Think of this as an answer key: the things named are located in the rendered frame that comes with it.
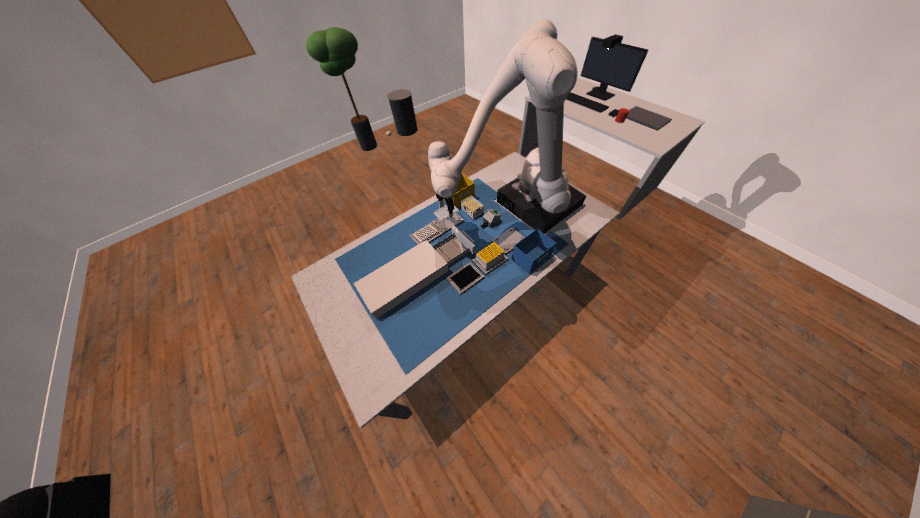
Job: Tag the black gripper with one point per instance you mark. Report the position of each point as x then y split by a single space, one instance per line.
449 202

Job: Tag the dark blue bench mat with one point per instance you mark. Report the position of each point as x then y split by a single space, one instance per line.
423 323

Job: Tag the yellow open-top bin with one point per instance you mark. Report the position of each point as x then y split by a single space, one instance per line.
463 192

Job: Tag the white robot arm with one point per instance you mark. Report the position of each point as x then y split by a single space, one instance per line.
551 73

